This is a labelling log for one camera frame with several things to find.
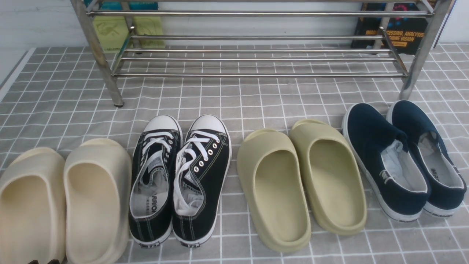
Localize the navy slip-on shoe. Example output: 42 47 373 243
386 100 467 217
342 103 431 223

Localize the silver metal shoe rack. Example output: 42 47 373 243
71 0 453 107

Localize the green book behind rack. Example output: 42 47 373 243
93 0 163 52

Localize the black canvas sneaker right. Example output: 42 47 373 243
171 115 232 248

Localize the black canvas sneaker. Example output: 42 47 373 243
128 115 182 248
171 115 232 248

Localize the olive green slipper left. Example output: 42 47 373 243
236 128 311 253

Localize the olive green slipper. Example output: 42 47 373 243
289 119 367 235
236 128 311 253

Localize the black canvas sneaker left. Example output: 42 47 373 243
128 115 182 248

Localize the olive green slipper right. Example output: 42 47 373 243
289 119 367 235

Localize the cream slipper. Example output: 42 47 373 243
63 138 132 264
0 147 66 264

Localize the grey checkered tablecloth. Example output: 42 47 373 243
0 47 468 264

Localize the black machine vision book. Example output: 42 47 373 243
351 3 428 55

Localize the cream slipper far left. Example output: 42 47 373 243
0 147 66 264

